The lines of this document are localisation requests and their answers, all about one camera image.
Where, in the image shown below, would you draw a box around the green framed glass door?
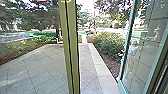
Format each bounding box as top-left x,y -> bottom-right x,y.
116,0 -> 168,94

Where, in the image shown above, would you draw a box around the green hedge shrubs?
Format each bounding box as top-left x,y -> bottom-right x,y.
91,31 -> 127,58

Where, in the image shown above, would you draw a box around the white outdoor chair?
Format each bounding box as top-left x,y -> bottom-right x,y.
56,36 -> 64,46

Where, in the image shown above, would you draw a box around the brown tree trunk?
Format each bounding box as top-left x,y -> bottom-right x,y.
54,18 -> 61,38

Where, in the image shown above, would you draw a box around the low planted shrub bed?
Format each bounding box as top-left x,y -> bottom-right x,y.
0,30 -> 83,65

